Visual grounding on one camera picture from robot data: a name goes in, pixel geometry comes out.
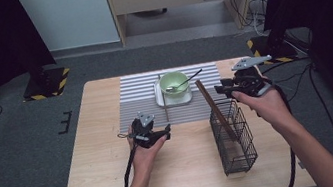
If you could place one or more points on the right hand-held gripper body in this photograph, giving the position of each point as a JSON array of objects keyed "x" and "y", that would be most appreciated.
[{"x": 250, "y": 82}]

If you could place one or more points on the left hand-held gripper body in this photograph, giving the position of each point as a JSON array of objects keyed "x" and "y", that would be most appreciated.
[{"x": 144, "y": 137}]

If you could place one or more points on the person's left hand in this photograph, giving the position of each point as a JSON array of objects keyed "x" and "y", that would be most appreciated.
[{"x": 145, "y": 161}]

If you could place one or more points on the person's right hand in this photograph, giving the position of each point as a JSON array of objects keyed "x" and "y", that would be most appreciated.
[{"x": 269, "y": 107}]

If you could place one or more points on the grey striped placemat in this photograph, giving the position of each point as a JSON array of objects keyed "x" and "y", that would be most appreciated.
[{"x": 140, "y": 111}]

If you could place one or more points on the white square plate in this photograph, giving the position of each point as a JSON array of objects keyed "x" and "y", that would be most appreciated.
[{"x": 172, "y": 102}]

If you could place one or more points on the black stand with striped base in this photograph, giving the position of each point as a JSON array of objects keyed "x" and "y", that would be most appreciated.
[
  {"x": 277, "y": 50},
  {"x": 48, "y": 83}
]

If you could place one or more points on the pale green bowl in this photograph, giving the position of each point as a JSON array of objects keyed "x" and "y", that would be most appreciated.
[{"x": 170, "y": 79}]

